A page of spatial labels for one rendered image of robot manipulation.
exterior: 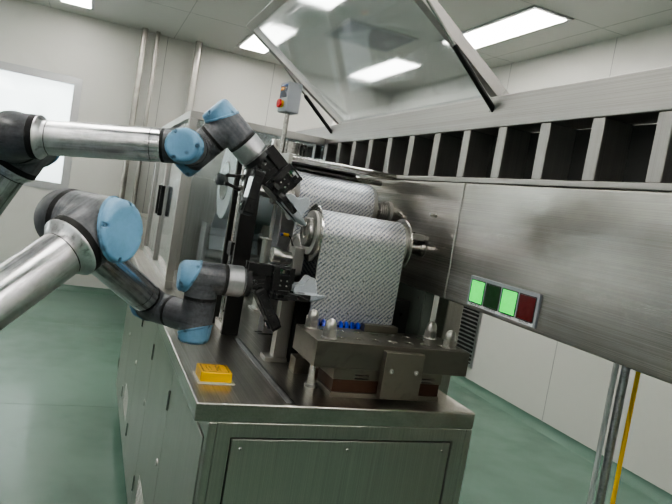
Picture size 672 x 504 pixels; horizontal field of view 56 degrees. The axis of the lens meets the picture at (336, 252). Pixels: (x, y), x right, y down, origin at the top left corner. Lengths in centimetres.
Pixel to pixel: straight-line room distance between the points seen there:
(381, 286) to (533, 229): 46
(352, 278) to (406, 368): 28
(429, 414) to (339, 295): 37
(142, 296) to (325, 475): 57
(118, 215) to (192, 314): 40
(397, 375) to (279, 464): 33
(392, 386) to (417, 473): 21
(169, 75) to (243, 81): 80
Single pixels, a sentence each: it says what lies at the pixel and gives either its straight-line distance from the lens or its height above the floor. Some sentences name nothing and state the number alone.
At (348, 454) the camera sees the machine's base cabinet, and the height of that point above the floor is 79.
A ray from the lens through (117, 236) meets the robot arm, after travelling 118.
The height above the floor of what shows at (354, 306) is 108.
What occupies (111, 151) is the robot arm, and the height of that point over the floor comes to 136.
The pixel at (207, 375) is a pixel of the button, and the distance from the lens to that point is 142.
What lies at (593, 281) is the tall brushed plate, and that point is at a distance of 124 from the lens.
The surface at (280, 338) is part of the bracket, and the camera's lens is 166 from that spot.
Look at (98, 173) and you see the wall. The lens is 702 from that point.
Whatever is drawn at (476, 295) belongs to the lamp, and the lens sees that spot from 150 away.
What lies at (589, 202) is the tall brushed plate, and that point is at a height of 141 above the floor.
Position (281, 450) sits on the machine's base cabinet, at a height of 80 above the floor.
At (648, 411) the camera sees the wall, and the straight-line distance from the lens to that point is 424.
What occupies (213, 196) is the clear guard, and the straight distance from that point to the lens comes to 254.
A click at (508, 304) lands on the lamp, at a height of 118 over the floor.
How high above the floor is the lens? 132
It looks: 4 degrees down
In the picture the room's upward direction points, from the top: 10 degrees clockwise
